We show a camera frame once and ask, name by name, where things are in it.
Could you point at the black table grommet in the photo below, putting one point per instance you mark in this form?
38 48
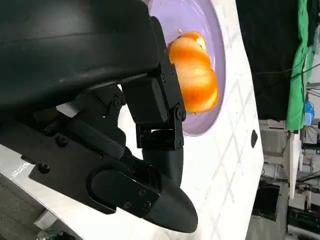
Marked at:
254 138

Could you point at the orange striped toy bread roll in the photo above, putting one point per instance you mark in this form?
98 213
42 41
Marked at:
197 75

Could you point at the black curtain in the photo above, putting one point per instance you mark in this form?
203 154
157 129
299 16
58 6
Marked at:
270 50

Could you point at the lilac plate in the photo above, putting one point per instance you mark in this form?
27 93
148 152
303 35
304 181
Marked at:
215 37

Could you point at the green cloth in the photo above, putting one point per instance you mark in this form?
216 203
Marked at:
297 87

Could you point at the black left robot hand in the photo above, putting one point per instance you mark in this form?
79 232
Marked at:
75 62

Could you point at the blue item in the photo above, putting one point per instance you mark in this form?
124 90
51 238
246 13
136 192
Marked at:
309 113

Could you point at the black box under table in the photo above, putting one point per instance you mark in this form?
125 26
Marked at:
266 202

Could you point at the white post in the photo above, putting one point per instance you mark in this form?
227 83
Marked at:
293 165

